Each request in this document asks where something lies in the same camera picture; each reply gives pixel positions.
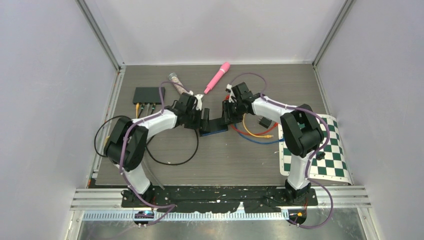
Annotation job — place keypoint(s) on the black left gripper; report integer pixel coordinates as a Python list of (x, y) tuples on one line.
[(199, 125)]

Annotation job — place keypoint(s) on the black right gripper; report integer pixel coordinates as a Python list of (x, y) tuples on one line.
[(226, 109)]

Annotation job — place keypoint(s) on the small black TP-Link switch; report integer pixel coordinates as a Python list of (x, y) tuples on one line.
[(216, 126)]

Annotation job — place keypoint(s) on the black power adapter with cord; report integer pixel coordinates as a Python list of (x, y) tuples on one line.
[(265, 122)]

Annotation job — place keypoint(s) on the dark grey network switch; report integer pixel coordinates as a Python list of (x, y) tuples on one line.
[(148, 95)]

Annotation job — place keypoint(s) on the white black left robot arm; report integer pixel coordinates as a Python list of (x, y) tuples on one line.
[(126, 145)]

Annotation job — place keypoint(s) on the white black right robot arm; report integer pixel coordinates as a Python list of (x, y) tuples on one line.
[(301, 129)]

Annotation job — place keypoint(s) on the pink marker pen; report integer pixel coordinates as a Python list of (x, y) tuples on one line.
[(222, 70)]

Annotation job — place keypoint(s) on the glitter tube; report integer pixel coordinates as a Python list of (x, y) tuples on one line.
[(172, 77)]

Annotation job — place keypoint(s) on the black chess piece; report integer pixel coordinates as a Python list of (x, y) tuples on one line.
[(320, 155)]

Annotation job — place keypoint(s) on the green white checkerboard mat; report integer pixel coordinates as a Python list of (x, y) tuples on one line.
[(332, 168)]

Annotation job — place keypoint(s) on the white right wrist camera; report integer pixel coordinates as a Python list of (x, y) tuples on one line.
[(231, 96)]

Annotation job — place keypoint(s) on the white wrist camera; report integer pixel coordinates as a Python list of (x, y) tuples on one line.
[(199, 102), (231, 96)]

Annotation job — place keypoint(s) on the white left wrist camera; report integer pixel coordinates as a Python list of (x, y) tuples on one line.
[(199, 102)]

